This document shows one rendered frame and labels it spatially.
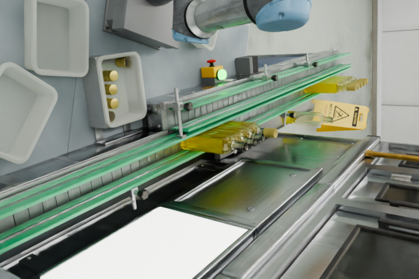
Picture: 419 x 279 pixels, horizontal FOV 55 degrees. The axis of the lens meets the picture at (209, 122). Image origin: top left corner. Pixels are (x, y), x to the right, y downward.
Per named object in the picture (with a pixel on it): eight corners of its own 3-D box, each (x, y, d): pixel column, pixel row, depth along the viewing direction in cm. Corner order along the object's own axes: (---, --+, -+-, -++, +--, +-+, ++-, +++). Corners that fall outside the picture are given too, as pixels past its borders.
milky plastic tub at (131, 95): (90, 127, 128) (108, 129, 123) (78, 57, 123) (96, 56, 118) (131, 115, 141) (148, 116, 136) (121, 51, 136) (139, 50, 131)
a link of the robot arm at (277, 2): (199, 2, 132) (326, -43, 85) (197, 48, 133) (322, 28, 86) (166, -5, 125) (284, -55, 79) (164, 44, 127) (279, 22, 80)
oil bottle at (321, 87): (304, 93, 231) (354, 94, 214) (303, 83, 229) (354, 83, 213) (308, 91, 235) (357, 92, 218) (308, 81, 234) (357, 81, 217)
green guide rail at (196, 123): (171, 130, 139) (189, 132, 135) (171, 127, 139) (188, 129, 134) (340, 65, 275) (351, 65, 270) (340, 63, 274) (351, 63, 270)
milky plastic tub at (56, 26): (15, 75, 109) (33, 74, 104) (15, -10, 107) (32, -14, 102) (71, 77, 123) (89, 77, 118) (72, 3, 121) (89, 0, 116)
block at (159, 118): (147, 130, 140) (162, 131, 136) (143, 103, 138) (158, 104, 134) (154, 127, 143) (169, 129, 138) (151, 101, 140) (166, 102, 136)
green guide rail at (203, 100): (168, 109, 138) (186, 111, 133) (168, 106, 137) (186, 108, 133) (340, 54, 273) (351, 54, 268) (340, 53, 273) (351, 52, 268)
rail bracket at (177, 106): (163, 137, 136) (191, 140, 129) (156, 88, 132) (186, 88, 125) (168, 134, 139) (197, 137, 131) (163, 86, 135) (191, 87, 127)
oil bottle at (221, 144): (180, 149, 145) (229, 156, 132) (179, 134, 144) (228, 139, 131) (190, 144, 149) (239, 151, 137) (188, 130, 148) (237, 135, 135)
